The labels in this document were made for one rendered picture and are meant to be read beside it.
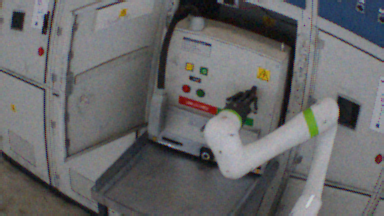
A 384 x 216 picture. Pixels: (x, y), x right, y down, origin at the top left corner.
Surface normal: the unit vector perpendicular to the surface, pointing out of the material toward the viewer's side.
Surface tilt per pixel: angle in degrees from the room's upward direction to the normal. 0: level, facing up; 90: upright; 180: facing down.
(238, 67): 90
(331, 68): 90
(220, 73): 90
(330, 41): 90
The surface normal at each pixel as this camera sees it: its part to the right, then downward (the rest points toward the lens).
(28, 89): -0.39, 0.40
